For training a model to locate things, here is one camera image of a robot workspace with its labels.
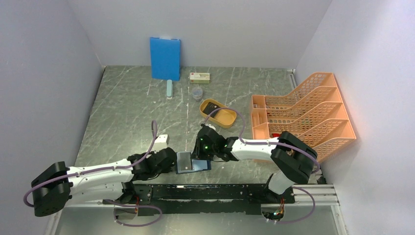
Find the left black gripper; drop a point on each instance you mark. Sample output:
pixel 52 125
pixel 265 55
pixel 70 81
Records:
pixel 167 168

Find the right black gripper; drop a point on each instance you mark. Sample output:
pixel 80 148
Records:
pixel 197 153

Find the dark blue card holder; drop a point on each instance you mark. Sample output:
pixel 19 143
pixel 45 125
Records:
pixel 198 165

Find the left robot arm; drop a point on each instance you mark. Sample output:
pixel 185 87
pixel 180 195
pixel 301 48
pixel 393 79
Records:
pixel 59 186

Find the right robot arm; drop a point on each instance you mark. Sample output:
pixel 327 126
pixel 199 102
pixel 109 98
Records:
pixel 296 161

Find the black card in tray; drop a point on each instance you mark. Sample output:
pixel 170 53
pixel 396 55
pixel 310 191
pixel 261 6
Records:
pixel 210 107

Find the yellow oval tray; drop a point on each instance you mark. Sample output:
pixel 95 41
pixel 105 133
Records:
pixel 224 118

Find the small clear plastic cup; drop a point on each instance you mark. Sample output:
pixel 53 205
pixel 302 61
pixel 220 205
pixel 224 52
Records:
pixel 197 93

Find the small red white box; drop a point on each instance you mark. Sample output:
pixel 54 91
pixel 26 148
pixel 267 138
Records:
pixel 199 78

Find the light blue eraser stick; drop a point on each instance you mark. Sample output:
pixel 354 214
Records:
pixel 169 89

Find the blue board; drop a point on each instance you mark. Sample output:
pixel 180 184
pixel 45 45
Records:
pixel 165 58

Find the orange file organizer rack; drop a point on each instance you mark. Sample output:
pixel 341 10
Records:
pixel 314 112

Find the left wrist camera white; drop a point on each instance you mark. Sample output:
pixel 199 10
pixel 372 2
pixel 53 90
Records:
pixel 162 141

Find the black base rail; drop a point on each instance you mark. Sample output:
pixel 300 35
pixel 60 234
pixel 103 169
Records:
pixel 202 198

